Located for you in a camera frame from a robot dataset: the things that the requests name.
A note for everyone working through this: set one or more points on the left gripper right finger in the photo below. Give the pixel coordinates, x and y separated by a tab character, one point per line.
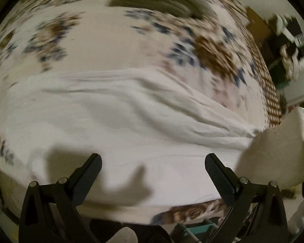
256	212

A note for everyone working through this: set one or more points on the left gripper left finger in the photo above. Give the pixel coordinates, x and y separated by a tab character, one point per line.
49	211

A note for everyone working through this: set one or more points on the white pants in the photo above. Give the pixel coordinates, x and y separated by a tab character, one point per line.
152	131

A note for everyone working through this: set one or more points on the floral bed cover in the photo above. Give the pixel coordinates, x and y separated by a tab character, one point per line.
209	55

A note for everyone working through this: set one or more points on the cardboard box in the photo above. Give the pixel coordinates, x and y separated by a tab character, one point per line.
258	27

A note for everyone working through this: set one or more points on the teal rack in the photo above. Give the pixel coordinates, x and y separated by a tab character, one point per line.
195	232

